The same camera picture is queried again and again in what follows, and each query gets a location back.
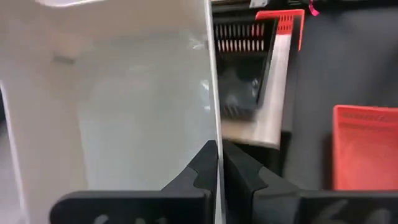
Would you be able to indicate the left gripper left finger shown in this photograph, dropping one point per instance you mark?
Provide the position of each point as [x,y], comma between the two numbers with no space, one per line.
[174,205]

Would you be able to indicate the black aluminium rig frame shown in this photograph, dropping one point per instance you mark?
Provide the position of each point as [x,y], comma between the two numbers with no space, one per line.
[289,3]

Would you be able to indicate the pink tag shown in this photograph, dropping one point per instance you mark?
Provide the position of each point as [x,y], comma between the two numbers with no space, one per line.
[312,7]

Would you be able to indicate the white plastic storage bin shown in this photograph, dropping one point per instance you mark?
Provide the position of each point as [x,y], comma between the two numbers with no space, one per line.
[124,109]

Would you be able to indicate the black slotted plastic basket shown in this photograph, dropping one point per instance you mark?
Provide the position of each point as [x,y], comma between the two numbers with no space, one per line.
[239,77]

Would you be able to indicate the silver aluminium rail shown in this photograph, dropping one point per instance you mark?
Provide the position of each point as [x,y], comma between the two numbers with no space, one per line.
[258,3]

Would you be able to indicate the orange slotted plastic basket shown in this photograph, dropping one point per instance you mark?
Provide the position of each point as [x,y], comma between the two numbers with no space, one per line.
[363,149]
[286,21]

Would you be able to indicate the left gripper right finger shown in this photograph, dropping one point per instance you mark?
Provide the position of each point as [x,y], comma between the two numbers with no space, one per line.
[264,205]

